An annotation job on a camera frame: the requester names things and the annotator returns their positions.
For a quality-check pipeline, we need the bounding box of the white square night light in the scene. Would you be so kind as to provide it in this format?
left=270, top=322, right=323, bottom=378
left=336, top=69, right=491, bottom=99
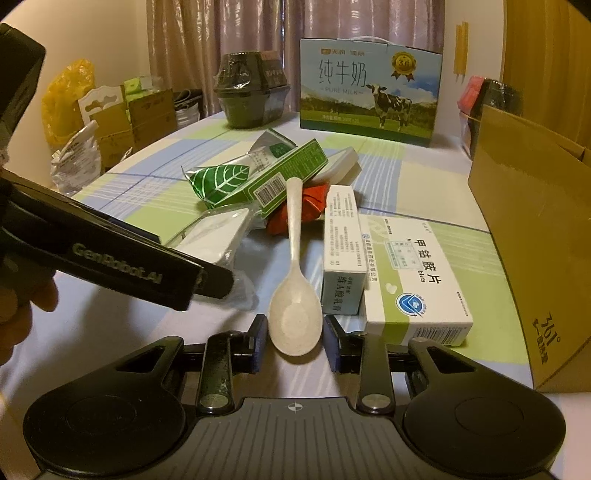
left=318, top=148, right=361, bottom=188

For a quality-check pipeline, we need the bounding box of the green and white spray box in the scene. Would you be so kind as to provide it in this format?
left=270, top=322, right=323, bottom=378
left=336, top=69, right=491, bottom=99
left=229, top=141, right=329, bottom=219

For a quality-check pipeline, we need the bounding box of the checked cloth-covered desktop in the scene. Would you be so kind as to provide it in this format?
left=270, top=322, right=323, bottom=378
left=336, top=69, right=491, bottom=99
left=69, top=108, right=555, bottom=480

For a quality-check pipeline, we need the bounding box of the small green and white box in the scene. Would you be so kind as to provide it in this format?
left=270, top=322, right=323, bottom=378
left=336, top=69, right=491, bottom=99
left=122, top=76, right=153, bottom=104

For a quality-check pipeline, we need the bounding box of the brown cardboard box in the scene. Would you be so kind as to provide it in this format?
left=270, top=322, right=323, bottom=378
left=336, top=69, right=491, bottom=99
left=467, top=104, right=591, bottom=393

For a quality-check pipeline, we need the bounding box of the clear plastic package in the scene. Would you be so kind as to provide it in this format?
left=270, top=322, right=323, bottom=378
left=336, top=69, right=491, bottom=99
left=164, top=207, right=259, bottom=310

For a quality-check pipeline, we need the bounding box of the narrow white ointment box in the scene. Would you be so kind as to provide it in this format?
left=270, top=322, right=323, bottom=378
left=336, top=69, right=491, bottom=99
left=321, top=185, right=368, bottom=315

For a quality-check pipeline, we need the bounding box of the person's left hand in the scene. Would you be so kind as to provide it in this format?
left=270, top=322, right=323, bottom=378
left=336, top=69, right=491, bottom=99
left=0, top=270, right=58, bottom=367

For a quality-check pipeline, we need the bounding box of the wrapped black bowl set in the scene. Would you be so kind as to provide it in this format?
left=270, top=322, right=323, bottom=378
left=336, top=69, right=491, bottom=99
left=213, top=50, right=291, bottom=129

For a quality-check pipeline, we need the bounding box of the wrapped black bowls red label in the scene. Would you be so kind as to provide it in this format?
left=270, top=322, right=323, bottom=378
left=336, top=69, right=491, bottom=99
left=457, top=76, right=525, bottom=160

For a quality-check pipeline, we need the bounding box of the beige curtain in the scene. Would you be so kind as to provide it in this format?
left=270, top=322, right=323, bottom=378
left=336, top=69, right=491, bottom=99
left=147, top=0, right=446, bottom=116

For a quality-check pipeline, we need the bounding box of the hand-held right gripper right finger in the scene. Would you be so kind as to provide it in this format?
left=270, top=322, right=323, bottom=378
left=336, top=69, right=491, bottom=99
left=324, top=315, right=481, bottom=415

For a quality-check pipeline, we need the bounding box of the green leaf foil packet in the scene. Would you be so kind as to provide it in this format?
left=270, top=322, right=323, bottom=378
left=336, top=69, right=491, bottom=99
left=182, top=129, right=296, bottom=208

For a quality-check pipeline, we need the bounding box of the white and green tablet box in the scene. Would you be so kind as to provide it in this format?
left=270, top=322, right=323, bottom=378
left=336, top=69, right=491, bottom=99
left=359, top=215, right=475, bottom=347

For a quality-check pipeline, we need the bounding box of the yellow plastic bag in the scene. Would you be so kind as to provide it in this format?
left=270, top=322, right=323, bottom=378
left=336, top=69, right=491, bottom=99
left=41, top=59, right=95, bottom=148

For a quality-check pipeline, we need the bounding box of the yellow wall hanging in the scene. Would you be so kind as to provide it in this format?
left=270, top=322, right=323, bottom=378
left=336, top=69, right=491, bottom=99
left=455, top=22, right=469, bottom=84

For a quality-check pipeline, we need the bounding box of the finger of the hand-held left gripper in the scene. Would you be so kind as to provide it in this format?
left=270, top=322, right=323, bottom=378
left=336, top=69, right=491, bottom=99
left=92, top=210, right=235, bottom=298

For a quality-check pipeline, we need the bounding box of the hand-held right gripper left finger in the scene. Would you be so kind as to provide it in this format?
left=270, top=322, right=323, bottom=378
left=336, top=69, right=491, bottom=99
left=113, top=314, right=269, bottom=416

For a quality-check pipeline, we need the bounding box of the brown cardboard storage carton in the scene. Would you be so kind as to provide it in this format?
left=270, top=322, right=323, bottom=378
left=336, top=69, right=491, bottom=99
left=95, top=88, right=176, bottom=169

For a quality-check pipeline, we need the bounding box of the wooden door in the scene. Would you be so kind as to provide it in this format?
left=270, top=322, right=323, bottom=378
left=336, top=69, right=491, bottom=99
left=501, top=0, right=591, bottom=153

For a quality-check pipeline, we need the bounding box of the milk carton gift box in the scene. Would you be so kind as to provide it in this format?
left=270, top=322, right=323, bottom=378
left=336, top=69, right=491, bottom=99
left=299, top=37, right=443, bottom=147

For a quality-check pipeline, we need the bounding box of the grey shopping bag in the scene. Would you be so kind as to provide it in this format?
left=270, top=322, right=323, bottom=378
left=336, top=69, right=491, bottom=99
left=175, top=88, right=204, bottom=127

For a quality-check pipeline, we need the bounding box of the red snack wrapper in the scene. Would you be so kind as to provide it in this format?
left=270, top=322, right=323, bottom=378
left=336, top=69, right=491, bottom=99
left=265, top=185, right=329, bottom=236

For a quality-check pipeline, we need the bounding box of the beige plastic spoon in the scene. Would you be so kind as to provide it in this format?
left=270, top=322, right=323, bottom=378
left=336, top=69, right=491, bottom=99
left=269, top=178, right=324, bottom=357

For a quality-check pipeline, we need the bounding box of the clear crumpled plastic bag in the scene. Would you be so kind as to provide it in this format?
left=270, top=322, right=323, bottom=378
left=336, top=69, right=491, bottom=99
left=50, top=120, right=102, bottom=197

